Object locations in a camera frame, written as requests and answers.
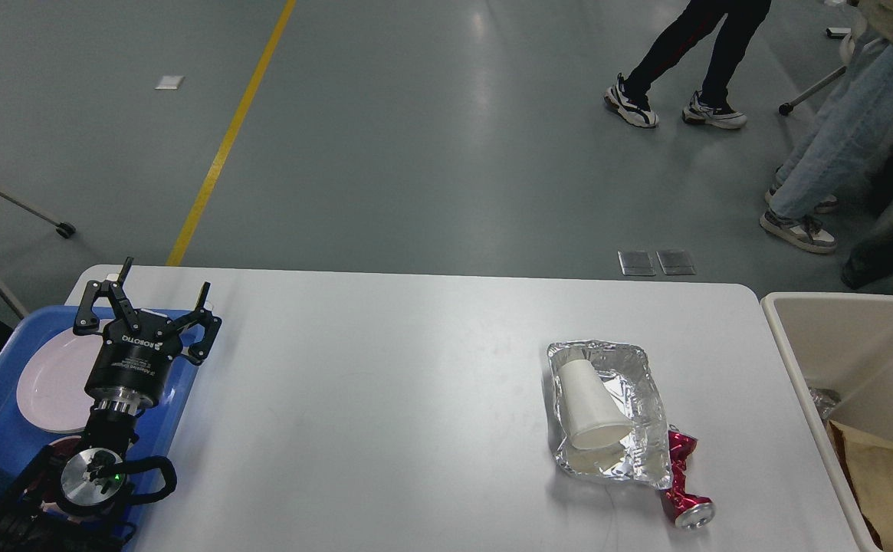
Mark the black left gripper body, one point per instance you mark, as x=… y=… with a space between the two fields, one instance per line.
x=131 y=372

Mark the pink plate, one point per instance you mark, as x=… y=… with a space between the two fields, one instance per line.
x=55 y=365

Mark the pink mug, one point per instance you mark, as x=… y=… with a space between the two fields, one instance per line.
x=74 y=482

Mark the crushed red can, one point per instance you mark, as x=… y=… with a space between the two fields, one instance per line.
x=685 y=510

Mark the aluminium foil tray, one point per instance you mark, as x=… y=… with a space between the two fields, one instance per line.
x=641 y=457

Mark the white paper cup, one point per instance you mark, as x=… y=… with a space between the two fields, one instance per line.
x=592 y=418

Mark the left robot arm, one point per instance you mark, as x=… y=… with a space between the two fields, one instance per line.
x=24 y=524

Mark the beige plastic bin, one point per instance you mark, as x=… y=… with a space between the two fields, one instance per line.
x=841 y=342

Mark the clear plastic wrapper in bin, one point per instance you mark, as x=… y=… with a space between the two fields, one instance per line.
x=825 y=401

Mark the blue plastic tray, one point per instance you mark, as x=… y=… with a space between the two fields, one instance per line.
x=21 y=440

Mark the floor socket plate right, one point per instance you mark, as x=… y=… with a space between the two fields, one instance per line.
x=676 y=262

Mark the floor socket plate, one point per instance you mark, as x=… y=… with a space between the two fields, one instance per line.
x=676 y=262
x=636 y=263

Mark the floor socket plate left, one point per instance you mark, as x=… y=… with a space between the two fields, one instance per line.
x=636 y=263

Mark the person in light jeans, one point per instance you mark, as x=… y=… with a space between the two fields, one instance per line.
x=847 y=131

